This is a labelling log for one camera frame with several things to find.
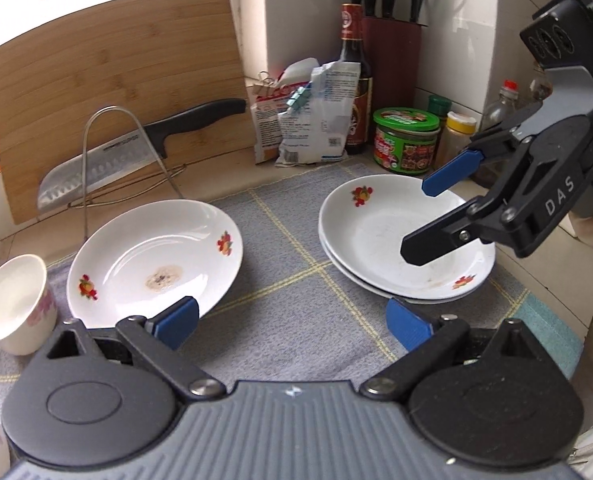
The dark red knife block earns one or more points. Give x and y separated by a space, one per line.
391 70

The small green lid jar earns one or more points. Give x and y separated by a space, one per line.
439 107

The red and white bag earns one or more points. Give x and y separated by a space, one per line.
266 130

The dark soy sauce bottle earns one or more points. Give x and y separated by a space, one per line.
352 50

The person's right hand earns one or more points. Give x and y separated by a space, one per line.
591 232

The clear bottle red cap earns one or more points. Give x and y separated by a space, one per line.
501 110

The white printed bag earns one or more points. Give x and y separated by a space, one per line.
326 125

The yellow lid spice jar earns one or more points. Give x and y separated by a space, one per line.
459 135

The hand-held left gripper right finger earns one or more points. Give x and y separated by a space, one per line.
409 325

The white fruit print plate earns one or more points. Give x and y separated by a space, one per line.
371 240
141 255
349 276

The teal bag clip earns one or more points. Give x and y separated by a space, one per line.
299 99

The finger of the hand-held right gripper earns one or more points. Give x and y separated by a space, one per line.
436 240
449 174

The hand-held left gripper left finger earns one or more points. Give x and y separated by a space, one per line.
176 320

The grey checked towel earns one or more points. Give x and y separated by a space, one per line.
286 240

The green lid sauce jar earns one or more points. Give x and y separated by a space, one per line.
406 152

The bamboo cutting board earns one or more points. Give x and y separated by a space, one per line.
101 60

